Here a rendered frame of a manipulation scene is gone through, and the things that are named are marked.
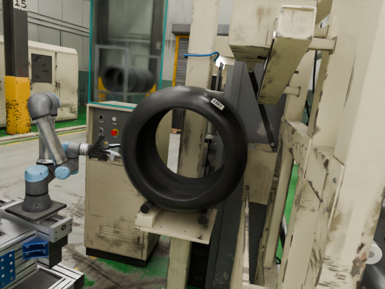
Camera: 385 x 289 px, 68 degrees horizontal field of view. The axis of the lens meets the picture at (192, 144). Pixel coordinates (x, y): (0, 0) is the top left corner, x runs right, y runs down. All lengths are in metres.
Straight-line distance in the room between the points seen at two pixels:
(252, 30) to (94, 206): 1.88
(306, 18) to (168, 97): 0.63
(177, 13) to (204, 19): 10.10
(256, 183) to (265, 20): 0.89
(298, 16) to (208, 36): 0.79
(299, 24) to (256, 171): 0.89
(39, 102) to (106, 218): 1.11
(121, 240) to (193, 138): 1.18
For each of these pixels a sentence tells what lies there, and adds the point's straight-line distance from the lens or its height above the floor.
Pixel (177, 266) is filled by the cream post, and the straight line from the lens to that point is 1.96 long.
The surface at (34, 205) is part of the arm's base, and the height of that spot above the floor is 0.76.
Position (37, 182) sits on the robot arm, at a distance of 1.78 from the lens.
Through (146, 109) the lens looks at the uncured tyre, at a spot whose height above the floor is 1.37.
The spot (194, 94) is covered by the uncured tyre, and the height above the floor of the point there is 1.46.
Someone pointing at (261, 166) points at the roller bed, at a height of 1.12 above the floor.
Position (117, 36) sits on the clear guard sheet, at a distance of 2.17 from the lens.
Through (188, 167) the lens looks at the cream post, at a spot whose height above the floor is 1.02.
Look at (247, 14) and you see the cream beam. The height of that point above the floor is 1.73.
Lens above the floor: 1.52
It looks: 13 degrees down
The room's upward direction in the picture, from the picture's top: 6 degrees clockwise
